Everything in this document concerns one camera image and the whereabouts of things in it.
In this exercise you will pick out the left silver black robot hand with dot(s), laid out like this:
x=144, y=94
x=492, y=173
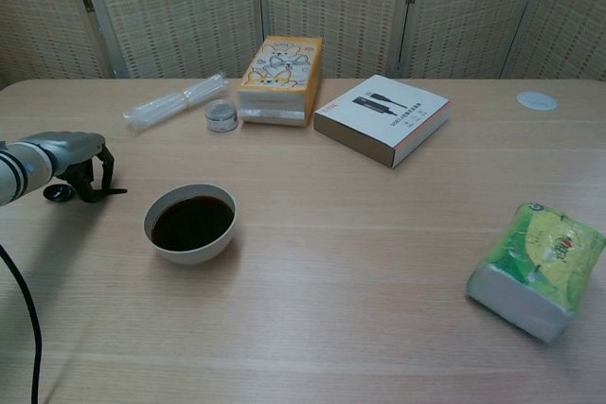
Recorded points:
x=76, y=146

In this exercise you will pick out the small black spoon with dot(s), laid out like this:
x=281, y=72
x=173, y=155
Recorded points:
x=59, y=193

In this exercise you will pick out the cup of black coffee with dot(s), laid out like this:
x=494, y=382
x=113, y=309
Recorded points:
x=191, y=226

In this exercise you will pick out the clear plastic straw bundle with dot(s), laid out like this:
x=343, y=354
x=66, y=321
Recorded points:
x=165, y=103

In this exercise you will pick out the small clear plastic jar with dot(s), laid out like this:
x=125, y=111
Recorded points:
x=221, y=116

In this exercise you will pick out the woven folding screen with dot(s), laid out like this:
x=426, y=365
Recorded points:
x=180, y=11

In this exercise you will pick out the orange corgi tissue box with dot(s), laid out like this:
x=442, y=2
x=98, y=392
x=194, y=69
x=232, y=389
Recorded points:
x=279, y=82

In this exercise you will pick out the round white desk grommet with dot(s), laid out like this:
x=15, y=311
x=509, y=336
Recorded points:
x=536, y=100

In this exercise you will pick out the green tissue pack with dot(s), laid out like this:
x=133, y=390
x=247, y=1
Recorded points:
x=540, y=262

